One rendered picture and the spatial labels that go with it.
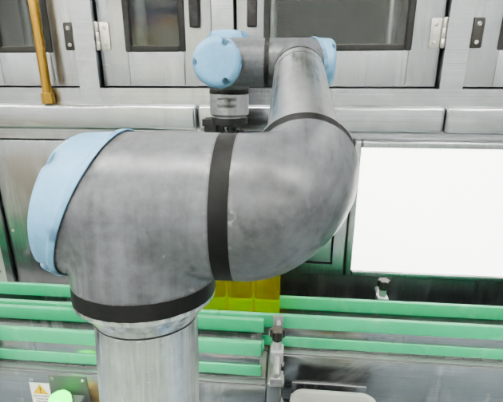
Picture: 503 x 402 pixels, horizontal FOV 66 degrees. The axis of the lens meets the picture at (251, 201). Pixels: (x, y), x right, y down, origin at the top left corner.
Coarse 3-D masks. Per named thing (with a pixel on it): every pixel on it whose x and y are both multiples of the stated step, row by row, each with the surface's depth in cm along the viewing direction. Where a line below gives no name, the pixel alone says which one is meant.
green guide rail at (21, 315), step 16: (0, 304) 88; (0, 320) 89; (16, 320) 89; (32, 320) 88; (48, 320) 88; (64, 320) 87; (80, 320) 87; (208, 320) 84; (224, 320) 83; (240, 320) 83; (256, 320) 83; (208, 336) 85; (224, 336) 85; (240, 336) 85; (256, 336) 84
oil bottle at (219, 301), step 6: (216, 282) 85; (222, 282) 84; (216, 288) 85; (222, 288) 85; (216, 294) 85; (222, 294) 85; (216, 300) 86; (222, 300) 86; (204, 306) 87; (210, 306) 87; (216, 306) 86; (222, 306) 86
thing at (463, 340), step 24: (216, 312) 85; (240, 312) 85; (264, 336) 86; (288, 336) 86; (312, 336) 85; (336, 336) 85; (360, 336) 84; (384, 336) 84; (408, 336) 83; (432, 336) 82; (456, 336) 82; (480, 336) 81
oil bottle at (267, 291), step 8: (264, 280) 84; (272, 280) 83; (256, 288) 84; (264, 288) 84; (272, 288) 84; (256, 296) 85; (264, 296) 85; (272, 296) 85; (256, 304) 86; (264, 304) 85; (272, 304) 85; (264, 312) 86; (272, 312) 86
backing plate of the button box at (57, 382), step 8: (48, 376) 81; (56, 376) 80; (64, 376) 80; (72, 376) 80; (80, 376) 80; (56, 384) 81; (64, 384) 81; (72, 384) 81; (80, 384) 80; (72, 392) 81; (80, 392) 81; (88, 392) 81; (88, 400) 82
